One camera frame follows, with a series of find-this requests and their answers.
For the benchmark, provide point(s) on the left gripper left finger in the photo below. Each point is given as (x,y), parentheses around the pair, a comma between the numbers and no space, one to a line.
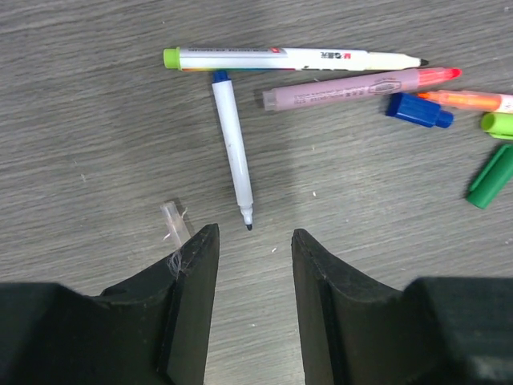
(152,328)

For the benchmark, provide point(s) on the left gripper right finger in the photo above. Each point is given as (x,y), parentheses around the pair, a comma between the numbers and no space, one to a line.
(438,330)

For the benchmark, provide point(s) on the small clear pen cap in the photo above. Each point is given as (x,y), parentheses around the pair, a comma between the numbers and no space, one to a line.
(178,232)

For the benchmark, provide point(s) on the dark green pen cap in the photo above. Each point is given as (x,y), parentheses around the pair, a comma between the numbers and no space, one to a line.
(493,177)

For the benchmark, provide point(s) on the white marker lime end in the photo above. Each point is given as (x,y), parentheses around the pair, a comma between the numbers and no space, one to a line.
(286,59)

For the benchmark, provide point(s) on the blue pen cap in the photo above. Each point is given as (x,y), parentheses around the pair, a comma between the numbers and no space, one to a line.
(418,111)

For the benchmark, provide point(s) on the pink highlighter pen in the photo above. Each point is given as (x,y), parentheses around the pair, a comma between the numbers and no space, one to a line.
(357,87)

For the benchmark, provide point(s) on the lime green pen cap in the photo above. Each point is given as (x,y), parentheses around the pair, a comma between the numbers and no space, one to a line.
(498,125)

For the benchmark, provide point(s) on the white marker blue end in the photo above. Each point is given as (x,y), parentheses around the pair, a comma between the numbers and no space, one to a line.
(230,125)

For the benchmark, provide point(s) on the orange white marker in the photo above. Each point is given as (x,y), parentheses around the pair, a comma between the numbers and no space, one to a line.
(470,100)

